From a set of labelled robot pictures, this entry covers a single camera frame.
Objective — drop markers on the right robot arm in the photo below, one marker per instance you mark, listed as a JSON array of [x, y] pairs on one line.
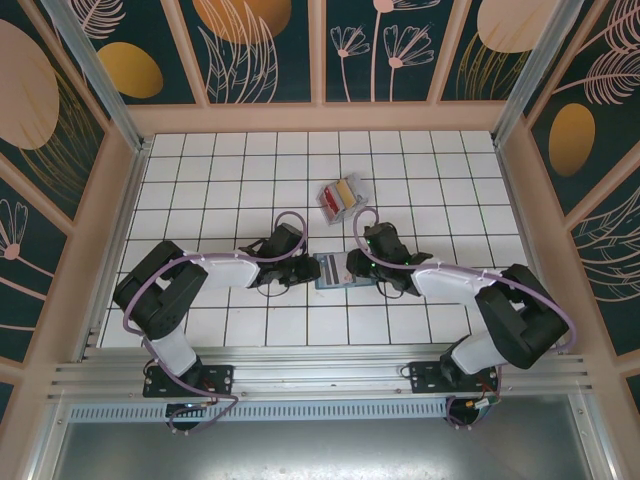
[[450, 285]]

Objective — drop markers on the aluminium side rail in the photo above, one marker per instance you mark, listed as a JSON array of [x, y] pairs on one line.
[[530, 250], [112, 250]]

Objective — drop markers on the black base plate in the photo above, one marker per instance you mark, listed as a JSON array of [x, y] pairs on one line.
[[425, 380], [220, 380]]

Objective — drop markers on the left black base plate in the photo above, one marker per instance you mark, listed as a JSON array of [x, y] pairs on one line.
[[220, 380]]

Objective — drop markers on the red card white logo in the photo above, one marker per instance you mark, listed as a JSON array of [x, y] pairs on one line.
[[330, 199]]

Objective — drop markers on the aluminium mounting rail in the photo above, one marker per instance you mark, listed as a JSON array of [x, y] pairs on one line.
[[320, 372]]

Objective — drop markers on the blue leather card holder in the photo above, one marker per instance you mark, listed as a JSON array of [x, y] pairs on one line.
[[360, 282]]

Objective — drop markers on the aluminium frame post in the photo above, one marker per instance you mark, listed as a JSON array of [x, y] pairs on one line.
[[540, 75], [95, 75]]

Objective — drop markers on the clear acrylic card box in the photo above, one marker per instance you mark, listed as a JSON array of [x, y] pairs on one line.
[[350, 212]]

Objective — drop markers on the plain gold card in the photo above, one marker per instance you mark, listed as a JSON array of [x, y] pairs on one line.
[[345, 194]]

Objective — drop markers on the grey card dark stripes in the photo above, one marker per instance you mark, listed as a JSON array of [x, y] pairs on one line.
[[331, 270]]

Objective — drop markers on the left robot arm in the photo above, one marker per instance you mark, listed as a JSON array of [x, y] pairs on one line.
[[225, 272]]

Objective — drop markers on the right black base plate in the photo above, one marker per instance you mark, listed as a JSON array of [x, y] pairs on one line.
[[425, 380]]

